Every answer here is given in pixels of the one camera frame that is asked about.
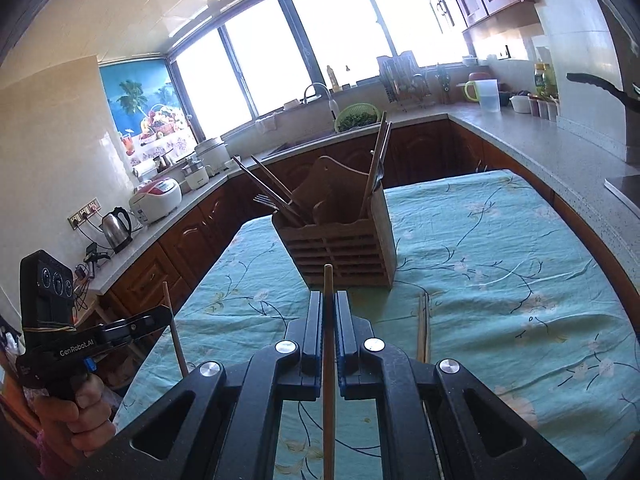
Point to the steel electric kettle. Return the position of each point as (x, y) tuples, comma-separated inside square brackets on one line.
[(117, 232)]

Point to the black wok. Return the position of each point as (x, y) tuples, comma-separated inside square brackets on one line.
[(600, 87)]

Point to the seasoning jar set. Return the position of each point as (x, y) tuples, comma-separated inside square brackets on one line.
[(545, 109)]

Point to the kitchen window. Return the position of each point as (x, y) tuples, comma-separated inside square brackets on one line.
[(325, 25)]

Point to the black electronic device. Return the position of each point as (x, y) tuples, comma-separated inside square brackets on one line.
[(89, 260)]

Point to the paper towel roll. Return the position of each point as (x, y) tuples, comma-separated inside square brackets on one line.
[(145, 169)]

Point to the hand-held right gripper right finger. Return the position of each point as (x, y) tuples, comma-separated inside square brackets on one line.
[(342, 340)]

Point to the white pot cooker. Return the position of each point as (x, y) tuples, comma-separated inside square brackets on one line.
[(212, 152)]

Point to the dish rack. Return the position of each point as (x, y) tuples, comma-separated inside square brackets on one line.
[(400, 75)]

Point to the kitchen faucet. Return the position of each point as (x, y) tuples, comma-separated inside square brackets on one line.
[(332, 107)]

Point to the gas stove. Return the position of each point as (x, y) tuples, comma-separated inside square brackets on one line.
[(625, 185)]

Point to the white bowl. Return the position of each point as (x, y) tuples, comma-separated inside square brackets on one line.
[(520, 105)]

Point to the wooden utensil holder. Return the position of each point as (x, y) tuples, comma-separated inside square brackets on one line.
[(335, 255)]

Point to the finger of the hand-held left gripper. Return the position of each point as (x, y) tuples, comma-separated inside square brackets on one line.
[(145, 321)]

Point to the yellow dish soap bottle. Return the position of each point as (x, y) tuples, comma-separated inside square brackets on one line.
[(331, 80)]

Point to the green colander with greens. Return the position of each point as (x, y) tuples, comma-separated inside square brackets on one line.
[(356, 119)]

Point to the metal fork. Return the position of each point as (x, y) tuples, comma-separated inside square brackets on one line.
[(260, 199), (265, 206)]

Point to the brown lower kitchen cabinets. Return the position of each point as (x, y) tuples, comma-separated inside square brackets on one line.
[(210, 215)]

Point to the person's left forearm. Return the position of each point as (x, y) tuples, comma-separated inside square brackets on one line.
[(50, 466)]

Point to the floral teal tablecloth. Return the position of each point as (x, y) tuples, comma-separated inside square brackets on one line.
[(500, 285)]

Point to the small white steamer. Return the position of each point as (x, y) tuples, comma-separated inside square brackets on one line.
[(196, 177)]

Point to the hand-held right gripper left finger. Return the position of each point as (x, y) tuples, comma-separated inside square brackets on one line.
[(320, 340)]

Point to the person's left hand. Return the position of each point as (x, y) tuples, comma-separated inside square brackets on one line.
[(85, 430)]

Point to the wooden chopstick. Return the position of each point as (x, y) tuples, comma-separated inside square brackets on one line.
[(420, 330), (384, 150), (175, 332), (427, 330), (375, 155), (272, 177), (328, 410), (260, 185)]

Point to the tropical beach poster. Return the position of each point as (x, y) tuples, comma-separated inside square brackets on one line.
[(135, 105)]

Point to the wall socket strip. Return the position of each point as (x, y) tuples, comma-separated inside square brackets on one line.
[(84, 215)]

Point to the wall socket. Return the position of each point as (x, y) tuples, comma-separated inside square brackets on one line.
[(504, 52)]

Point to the pink container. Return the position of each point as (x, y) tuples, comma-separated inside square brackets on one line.
[(480, 76)]

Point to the white dishcloth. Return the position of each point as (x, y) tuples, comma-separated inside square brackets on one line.
[(267, 124)]

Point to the grey kitchen countertop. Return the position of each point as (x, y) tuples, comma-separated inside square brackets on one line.
[(550, 160)]

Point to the dark utensil canister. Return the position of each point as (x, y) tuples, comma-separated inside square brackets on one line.
[(443, 87)]

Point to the white rice cooker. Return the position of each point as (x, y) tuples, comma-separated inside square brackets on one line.
[(155, 200)]

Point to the yellow cooking oil bottle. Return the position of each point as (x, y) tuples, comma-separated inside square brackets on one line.
[(542, 80)]

